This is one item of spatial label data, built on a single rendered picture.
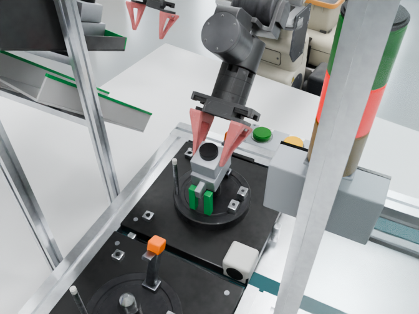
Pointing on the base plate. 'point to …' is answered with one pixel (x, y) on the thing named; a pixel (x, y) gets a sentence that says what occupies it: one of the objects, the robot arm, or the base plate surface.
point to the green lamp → (335, 43)
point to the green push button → (262, 134)
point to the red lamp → (322, 96)
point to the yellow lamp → (312, 139)
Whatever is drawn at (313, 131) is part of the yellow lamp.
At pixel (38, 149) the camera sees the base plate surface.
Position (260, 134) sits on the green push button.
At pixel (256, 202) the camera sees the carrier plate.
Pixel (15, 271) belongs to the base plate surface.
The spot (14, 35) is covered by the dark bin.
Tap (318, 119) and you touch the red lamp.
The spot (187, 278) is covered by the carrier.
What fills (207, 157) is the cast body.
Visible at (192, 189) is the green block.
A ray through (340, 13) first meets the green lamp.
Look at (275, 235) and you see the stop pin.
